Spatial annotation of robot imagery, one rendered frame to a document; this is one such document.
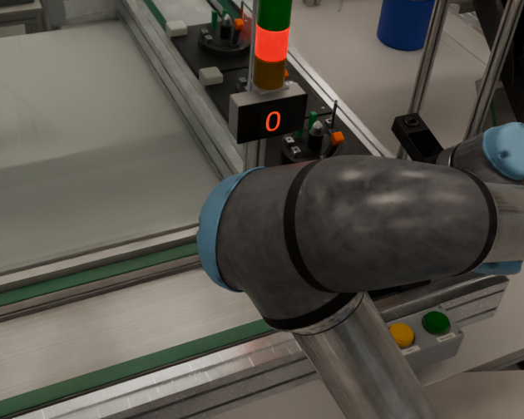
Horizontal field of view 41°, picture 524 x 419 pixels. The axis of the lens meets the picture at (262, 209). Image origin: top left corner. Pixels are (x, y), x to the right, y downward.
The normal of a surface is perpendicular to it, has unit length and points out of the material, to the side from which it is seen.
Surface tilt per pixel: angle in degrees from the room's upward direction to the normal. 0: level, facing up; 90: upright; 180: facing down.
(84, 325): 0
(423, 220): 48
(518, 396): 0
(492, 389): 0
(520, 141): 40
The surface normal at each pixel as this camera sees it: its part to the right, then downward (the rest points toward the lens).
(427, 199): 0.25, -0.36
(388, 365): 0.61, 0.01
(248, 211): -0.69, -0.33
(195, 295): 0.07, -0.74
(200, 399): 0.41, 0.63
